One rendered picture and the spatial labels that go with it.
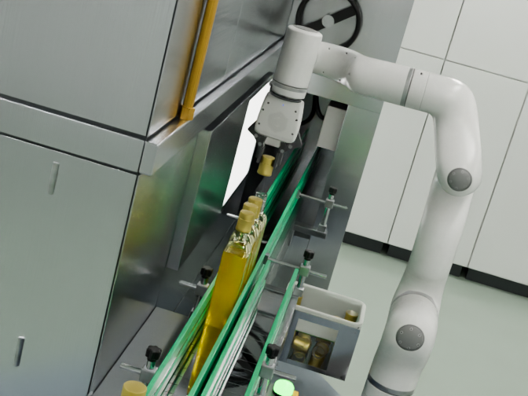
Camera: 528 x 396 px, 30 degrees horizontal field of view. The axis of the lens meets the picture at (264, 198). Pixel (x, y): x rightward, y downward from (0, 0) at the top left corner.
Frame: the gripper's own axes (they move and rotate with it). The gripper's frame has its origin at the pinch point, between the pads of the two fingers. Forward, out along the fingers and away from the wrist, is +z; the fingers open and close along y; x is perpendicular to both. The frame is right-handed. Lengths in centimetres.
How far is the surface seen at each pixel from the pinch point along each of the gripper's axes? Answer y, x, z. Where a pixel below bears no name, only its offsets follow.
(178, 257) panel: -11.2, -19.5, 23.9
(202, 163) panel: -11.5, -19.4, 0.9
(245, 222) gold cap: 1.5, -19.8, 10.7
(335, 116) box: 5, 106, 9
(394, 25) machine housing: 15, 97, -28
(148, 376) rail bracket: -2, -66, 29
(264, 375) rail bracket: 17, -49, 30
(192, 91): -12, -45, -20
